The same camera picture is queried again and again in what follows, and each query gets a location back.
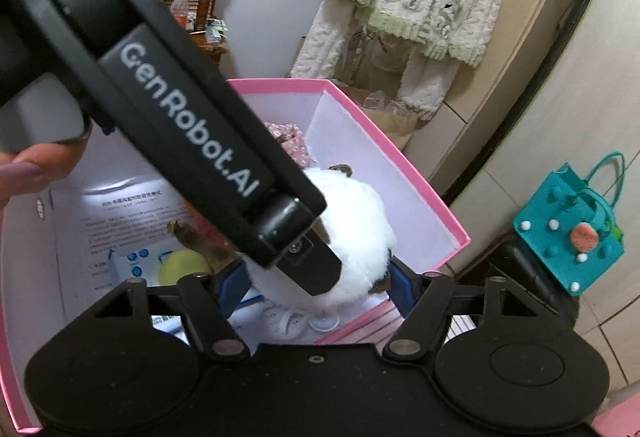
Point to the wooden nightstand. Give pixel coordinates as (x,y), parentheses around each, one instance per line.
(217,52)

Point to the brown paper bag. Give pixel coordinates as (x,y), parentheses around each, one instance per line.
(395,127)

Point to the cream wardrobe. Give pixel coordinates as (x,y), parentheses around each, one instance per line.
(550,92)

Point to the yellow green round plush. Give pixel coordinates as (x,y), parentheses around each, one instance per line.
(182,267)

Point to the person's left hand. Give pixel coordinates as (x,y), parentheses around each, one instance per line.
(30,172)

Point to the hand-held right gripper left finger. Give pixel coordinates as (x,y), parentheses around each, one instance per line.
(232,284)

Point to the teal felt handbag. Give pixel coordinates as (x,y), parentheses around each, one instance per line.
(550,237)

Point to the orange drink bottle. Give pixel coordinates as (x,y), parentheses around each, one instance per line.
(179,9)

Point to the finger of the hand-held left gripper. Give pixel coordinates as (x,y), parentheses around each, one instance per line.
(312,267)

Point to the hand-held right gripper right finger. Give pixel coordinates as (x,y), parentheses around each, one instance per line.
(400,287)

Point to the brown plush toy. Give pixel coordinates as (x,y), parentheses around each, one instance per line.
(200,239)

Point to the pink cardboard box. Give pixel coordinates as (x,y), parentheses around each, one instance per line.
(350,142)

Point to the printed paper sheet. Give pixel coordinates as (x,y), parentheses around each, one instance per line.
(125,217)

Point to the floral fabric scrunchie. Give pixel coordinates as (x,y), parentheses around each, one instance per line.
(290,142)

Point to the white panda plush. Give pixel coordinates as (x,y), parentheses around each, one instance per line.
(360,227)

